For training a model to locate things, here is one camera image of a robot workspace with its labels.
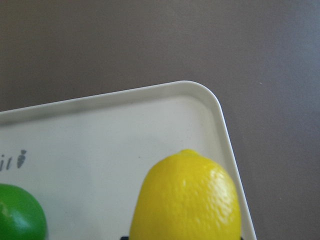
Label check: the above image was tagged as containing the yellow lemon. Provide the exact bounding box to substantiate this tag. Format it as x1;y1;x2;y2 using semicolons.
129;149;241;240

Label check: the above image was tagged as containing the cream rabbit tray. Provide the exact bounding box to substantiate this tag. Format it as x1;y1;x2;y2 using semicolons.
0;81;256;240

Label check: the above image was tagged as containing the green lime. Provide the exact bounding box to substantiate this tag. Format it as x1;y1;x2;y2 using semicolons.
0;183;47;240

